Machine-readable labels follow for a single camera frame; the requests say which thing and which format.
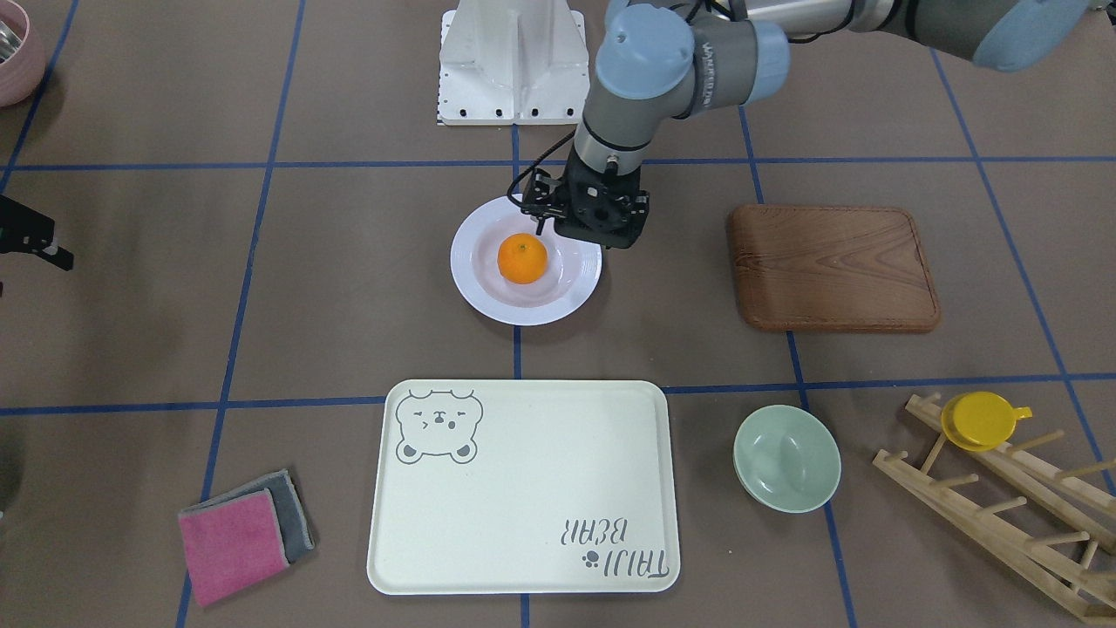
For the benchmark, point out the cream bear tray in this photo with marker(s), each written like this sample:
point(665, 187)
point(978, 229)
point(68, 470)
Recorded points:
point(489, 487)

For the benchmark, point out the wooden cutting board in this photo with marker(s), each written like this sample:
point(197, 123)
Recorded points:
point(817, 268)

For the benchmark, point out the pink bowl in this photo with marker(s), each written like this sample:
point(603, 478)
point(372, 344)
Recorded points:
point(22, 75)

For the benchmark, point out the metal scoop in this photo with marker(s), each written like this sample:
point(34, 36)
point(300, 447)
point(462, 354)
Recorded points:
point(11, 42)

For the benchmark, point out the yellow mug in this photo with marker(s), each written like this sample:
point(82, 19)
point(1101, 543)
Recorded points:
point(979, 421)

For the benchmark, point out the white round plate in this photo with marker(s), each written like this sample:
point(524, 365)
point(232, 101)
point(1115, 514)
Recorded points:
point(572, 274)

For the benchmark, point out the wooden dish rack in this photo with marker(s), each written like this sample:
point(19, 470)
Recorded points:
point(1050, 525)

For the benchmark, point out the orange fruit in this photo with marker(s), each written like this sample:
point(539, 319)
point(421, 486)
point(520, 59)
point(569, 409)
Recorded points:
point(522, 258)

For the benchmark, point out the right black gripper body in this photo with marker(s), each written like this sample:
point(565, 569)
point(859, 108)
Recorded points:
point(23, 228)

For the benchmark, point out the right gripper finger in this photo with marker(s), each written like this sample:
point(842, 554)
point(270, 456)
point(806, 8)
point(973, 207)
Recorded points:
point(59, 257)

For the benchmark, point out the pink cloth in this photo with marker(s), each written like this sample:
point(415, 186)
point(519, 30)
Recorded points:
point(232, 545)

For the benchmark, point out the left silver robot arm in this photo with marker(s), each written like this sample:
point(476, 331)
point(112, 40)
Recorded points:
point(662, 60)

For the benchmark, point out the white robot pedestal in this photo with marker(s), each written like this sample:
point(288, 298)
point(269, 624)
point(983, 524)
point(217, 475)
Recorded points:
point(512, 63)

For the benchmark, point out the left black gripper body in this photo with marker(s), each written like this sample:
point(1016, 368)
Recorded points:
point(547, 201)

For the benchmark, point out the green ceramic bowl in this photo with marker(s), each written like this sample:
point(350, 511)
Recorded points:
point(786, 459)

